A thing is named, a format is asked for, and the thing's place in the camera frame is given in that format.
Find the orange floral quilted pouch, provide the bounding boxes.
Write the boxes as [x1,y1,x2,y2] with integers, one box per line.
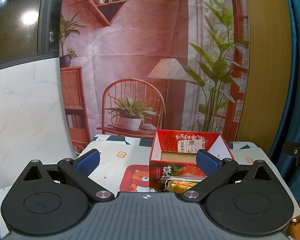
[165,178,202,194]

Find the printed living room backdrop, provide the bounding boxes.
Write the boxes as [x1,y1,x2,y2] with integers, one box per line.
[59,0,249,152]

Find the red strawberry cardboard box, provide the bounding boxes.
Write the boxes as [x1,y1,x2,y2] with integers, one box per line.
[149,129,233,189]

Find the cartoon bear tablecloth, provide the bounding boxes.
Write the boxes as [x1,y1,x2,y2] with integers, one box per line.
[80,134,300,218]

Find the dark glass window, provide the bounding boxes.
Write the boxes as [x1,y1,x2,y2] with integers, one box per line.
[0,0,62,70]

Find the wooden wall panel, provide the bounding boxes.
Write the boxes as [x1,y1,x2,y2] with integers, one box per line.
[236,0,292,153]

